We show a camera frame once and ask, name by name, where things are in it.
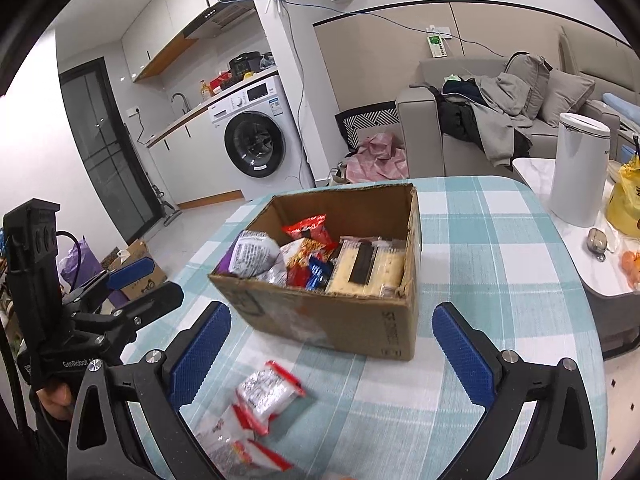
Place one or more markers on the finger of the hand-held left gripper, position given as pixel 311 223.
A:
pixel 132 272
pixel 155 300

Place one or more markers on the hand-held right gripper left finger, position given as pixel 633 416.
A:
pixel 200 355

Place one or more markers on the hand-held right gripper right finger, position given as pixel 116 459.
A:
pixel 465 355

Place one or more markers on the silver red snack packet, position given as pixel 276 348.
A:
pixel 220 432
pixel 260 460
pixel 267 390

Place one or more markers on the white snack packet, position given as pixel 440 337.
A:
pixel 255 255

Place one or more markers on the cream cracker packs bundle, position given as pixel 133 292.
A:
pixel 385 270

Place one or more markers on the brown cardboard box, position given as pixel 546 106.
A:
pixel 325 320

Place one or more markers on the blue cookie packet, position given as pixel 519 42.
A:
pixel 316 272

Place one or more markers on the orange printed snack packet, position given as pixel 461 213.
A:
pixel 307 255

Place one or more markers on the person's left hand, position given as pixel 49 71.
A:
pixel 55 400

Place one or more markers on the small cardboard box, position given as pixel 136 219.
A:
pixel 134 250

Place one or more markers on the purple bag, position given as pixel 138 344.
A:
pixel 87 260

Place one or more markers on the purple snack packet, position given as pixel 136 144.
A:
pixel 225 260

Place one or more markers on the teal checked tablecloth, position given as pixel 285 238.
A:
pixel 475 260

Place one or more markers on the dark glass door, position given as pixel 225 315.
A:
pixel 110 150

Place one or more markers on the white kitchen counter cabinet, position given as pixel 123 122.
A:
pixel 190 160

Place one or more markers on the metal faucet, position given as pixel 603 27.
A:
pixel 187 105

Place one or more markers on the white washing machine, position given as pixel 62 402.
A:
pixel 255 145

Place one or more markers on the oranges in clear bag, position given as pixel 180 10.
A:
pixel 632 267

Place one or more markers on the white side table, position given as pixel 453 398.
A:
pixel 535 175

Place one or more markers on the yellow bottle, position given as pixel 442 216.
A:
pixel 204 89

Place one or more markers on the white cylindrical bin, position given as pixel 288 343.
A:
pixel 577 175

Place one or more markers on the pink plastic bag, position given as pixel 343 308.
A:
pixel 375 157

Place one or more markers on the yellow plastic bag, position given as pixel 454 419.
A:
pixel 625 205

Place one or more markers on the grey sofa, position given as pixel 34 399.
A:
pixel 420 130

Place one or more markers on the black garment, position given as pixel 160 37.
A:
pixel 455 115

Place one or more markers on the grey jacket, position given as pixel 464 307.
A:
pixel 500 115

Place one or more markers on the black white patterned basket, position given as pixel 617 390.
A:
pixel 370 120

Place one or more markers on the metal range hood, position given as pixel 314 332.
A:
pixel 225 12

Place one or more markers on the green cloth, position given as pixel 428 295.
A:
pixel 454 79

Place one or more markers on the grey cushion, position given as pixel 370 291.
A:
pixel 565 95
pixel 530 75

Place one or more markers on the light blue rolled mat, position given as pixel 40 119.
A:
pixel 622 105

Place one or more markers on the white wall cabinet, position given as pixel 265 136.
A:
pixel 160 25

